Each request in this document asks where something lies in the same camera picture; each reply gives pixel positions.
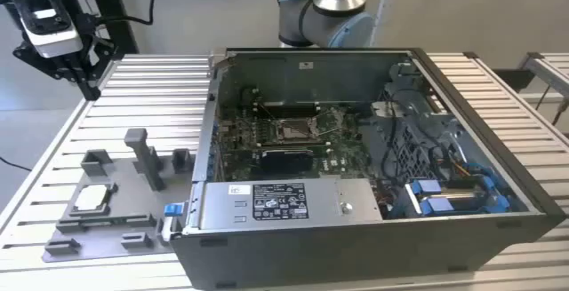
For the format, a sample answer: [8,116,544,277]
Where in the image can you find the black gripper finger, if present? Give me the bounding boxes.
[12,41,89,87]
[76,33,118,101]

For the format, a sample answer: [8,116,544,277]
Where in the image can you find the silver CPU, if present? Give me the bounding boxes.
[72,185,110,211]

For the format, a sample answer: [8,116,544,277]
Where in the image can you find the RAM slot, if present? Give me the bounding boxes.
[251,100,321,113]

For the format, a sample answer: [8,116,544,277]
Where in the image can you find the CPU socket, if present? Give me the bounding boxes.
[277,119,319,145]

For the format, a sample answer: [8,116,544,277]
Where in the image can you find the grey parts rack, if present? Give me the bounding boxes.
[41,127,197,264]

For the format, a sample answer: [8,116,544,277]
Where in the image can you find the blue and white case latch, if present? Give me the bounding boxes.
[157,203,184,242]

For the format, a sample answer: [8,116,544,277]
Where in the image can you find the black fan shroud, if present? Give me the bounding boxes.
[259,147,315,174]

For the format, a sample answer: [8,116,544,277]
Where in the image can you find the metal socket cover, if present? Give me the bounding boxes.
[309,109,345,138]

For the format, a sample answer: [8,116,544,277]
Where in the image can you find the green motherboard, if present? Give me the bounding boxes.
[215,103,379,185]

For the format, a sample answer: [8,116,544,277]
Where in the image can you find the silver power supply unit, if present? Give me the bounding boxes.
[197,178,384,231]

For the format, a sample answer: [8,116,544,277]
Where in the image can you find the grey metal drive cage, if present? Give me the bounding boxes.
[357,81,459,185]

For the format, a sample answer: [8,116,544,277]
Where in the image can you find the black open PC case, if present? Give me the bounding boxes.
[170,47,567,290]

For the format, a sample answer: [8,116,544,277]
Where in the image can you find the blue disk carrier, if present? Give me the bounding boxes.
[422,197,455,216]
[410,178,442,196]

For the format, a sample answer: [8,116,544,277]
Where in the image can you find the black block beside table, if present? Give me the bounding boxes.
[491,67,534,93]

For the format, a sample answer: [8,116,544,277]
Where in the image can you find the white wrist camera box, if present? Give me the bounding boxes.
[20,0,85,59]

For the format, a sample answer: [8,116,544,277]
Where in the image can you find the black upright post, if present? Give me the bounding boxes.
[81,0,140,55]

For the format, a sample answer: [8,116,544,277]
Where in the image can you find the black floor cable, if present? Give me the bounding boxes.
[0,156,33,172]

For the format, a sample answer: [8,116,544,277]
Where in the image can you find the locking lever wire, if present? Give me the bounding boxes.
[260,103,280,123]

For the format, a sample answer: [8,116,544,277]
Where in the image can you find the black wire in case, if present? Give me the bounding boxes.
[380,103,403,180]

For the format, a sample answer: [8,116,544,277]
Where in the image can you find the coloured power wires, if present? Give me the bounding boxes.
[436,156,470,176]

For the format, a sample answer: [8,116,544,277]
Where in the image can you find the blue data wire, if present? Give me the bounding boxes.
[460,160,495,176]

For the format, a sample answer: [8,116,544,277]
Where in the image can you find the aluminium frame rail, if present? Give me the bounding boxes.
[516,52,569,87]

